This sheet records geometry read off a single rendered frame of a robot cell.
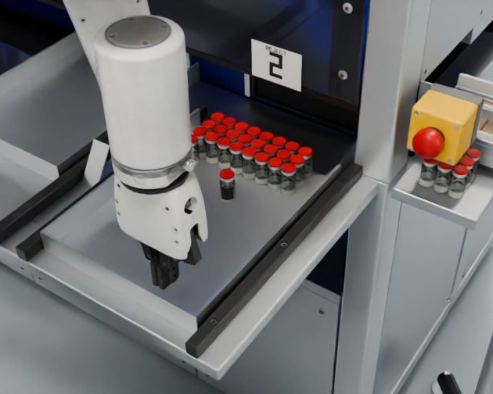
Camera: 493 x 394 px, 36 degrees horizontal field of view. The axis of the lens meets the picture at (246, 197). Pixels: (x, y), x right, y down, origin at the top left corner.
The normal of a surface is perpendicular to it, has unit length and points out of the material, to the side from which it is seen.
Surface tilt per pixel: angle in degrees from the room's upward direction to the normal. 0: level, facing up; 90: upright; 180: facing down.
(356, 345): 90
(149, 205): 90
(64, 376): 0
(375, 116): 90
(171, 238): 91
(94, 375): 0
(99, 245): 0
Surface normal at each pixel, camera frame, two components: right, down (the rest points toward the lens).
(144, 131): 0.04, 0.65
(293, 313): -0.57, 0.55
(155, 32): 0.02, -0.75
